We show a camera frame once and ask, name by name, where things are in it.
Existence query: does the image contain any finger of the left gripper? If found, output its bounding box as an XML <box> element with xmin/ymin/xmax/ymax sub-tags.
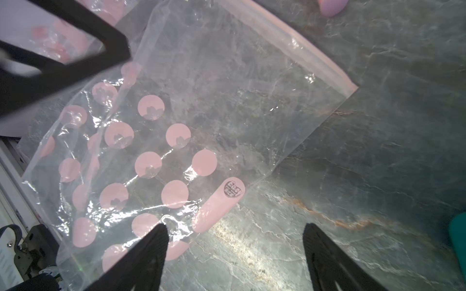
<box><xmin>1</xmin><ymin>1</ymin><xmax>131</xmax><ymax>116</ymax></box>

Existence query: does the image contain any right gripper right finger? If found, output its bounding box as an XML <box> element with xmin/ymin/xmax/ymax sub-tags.
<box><xmin>303</xmin><ymin>223</ymin><xmax>386</xmax><ymax>291</ymax></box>

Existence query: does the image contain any clear pink-dotted zipper bag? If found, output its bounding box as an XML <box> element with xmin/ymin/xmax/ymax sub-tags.
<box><xmin>25</xmin><ymin>1</ymin><xmax>357</xmax><ymax>291</ymax></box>

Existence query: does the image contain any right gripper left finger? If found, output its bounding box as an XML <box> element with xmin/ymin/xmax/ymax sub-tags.
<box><xmin>87</xmin><ymin>224</ymin><xmax>169</xmax><ymax>291</ymax></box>

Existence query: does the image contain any teal plastic basket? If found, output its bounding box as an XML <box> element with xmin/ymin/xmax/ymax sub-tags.
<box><xmin>449</xmin><ymin>212</ymin><xmax>466</xmax><ymax>279</ymax></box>

